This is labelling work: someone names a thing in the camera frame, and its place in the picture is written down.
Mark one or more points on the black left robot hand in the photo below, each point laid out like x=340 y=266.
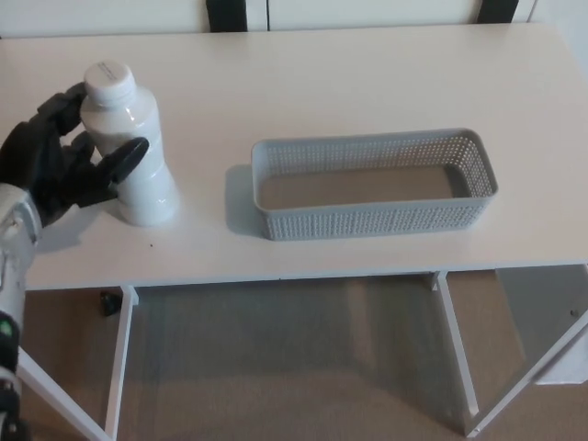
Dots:
x=50 y=170

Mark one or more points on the white plastic bottle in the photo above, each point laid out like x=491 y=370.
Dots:
x=142 y=184

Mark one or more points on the small black floor object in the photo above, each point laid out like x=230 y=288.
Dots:
x=109 y=303

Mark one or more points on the grey perforated plastic basket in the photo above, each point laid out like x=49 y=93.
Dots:
x=367 y=219

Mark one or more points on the white desk leg frame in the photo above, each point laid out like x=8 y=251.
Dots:
x=120 y=363
x=459 y=344

